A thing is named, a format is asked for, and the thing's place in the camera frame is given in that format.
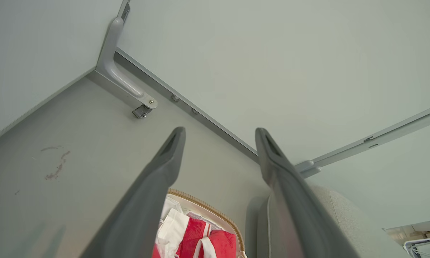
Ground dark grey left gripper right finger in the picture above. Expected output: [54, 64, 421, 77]
[254, 128, 360, 258]

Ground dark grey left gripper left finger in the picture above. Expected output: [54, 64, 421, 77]
[80, 126, 186, 258]

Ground red and white cloths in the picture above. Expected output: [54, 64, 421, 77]
[153, 208, 237, 258]

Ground white fabric basket liner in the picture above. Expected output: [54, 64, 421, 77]
[161, 196, 223, 230]

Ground short grey partition foot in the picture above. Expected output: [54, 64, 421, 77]
[296, 160, 322, 179]

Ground grey fabric ottoman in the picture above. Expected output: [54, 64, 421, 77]
[245, 183, 411, 258]

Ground white basket with woven rim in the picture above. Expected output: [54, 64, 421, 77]
[153, 189, 248, 258]

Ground distant cluttered shelf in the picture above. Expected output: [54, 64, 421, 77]
[382, 219, 430, 238]

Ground long grey partition foot with caster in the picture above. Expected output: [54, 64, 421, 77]
[95, 0, 158, 119]

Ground white wire rack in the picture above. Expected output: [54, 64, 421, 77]
[403, 236, 430, 258]

